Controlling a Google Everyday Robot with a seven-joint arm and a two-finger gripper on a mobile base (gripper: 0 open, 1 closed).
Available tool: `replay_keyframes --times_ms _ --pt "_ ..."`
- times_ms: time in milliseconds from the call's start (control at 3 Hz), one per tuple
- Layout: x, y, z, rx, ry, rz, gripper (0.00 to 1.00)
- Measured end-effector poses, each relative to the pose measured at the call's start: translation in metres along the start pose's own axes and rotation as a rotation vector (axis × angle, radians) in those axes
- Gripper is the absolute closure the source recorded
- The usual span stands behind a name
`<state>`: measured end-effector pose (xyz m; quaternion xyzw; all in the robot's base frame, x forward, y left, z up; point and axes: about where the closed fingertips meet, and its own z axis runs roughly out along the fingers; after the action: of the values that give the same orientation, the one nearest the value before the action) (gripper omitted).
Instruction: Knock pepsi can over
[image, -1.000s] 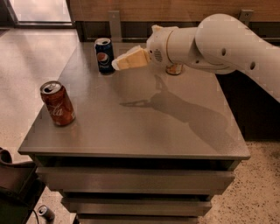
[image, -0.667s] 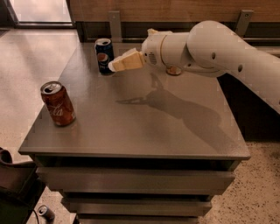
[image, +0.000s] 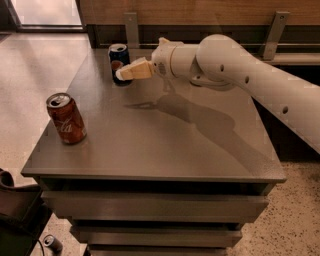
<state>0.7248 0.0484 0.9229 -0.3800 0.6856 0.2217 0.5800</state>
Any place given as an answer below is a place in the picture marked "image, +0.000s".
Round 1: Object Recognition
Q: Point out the grey drawer cabinet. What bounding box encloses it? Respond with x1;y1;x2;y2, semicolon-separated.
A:
22;50;286;256

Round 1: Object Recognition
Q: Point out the dark chair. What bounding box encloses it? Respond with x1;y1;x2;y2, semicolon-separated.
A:
0;169;52;256

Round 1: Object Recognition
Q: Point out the red Coca-Cola can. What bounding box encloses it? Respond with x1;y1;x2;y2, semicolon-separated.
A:
46;93;87;144

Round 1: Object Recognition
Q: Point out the blue Pepsi can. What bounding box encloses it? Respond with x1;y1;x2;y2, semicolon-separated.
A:
108;43;131;86

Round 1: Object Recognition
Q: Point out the metal bracket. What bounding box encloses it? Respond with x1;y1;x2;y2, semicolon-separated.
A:
259;11;290;61
124;12;140;49

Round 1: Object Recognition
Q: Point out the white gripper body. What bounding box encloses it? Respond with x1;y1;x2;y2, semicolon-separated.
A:
151;37;182;79

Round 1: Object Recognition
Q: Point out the can on floor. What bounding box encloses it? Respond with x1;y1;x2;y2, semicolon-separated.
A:
43;234;63;254

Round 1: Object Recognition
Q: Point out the right metal bracket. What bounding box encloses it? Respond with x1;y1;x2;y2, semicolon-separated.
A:
259;11;290;61

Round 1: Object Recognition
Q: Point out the wooden counter with shelf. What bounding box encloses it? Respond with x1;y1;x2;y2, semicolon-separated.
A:
76;0;320;65

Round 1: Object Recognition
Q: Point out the left metal bracket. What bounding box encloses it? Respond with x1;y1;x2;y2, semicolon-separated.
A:
124;12;140;49

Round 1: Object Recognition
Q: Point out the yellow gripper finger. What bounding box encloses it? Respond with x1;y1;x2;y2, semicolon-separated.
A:
129;57;149;68
116;63;154;81

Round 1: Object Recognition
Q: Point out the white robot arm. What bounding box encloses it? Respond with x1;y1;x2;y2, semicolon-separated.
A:
116;34;320;152

